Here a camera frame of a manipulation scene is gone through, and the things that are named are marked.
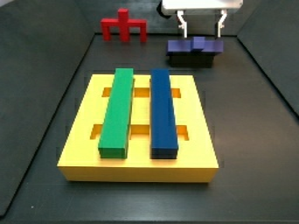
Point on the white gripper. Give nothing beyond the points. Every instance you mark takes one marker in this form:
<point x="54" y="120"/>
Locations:
<point x="198" y="7"/>

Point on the purple cross-shaped block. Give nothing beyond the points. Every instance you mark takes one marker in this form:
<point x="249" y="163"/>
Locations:
<point x="193" y="45"/>

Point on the yellow slotted board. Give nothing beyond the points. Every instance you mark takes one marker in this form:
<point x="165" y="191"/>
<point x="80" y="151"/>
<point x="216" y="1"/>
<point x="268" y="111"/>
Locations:
<point x="193" y="166"/>

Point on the black bracket fixture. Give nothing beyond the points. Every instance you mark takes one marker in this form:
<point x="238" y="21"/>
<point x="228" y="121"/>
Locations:
<point x="197" y="60"/>

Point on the green long bar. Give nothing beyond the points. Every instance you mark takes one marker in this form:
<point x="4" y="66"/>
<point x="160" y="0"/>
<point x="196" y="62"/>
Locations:
<point x="113" y="135"/>

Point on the red cross-shaped block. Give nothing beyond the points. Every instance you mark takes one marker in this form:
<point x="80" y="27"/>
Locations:
<point x="122" y="23"/>

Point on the blue long bar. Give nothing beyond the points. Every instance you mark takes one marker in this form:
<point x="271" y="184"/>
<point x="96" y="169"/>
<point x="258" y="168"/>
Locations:
<point x="162" y="130"/>

